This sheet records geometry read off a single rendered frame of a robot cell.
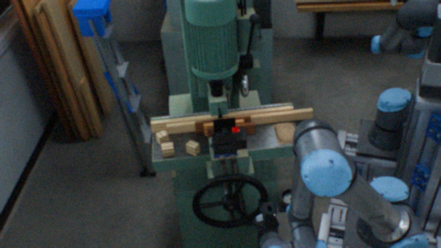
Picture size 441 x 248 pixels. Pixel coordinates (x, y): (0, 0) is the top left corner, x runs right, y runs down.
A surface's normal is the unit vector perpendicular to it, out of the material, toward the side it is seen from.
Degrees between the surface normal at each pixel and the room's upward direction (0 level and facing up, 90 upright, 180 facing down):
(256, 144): 0
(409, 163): 90
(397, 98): 8
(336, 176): 84
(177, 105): 0
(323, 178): 84
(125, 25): 90
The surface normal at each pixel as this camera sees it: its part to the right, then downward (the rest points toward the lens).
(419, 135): -0.31, 0.62
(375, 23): -0.05, 0.64
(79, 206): -0.06, -0.77
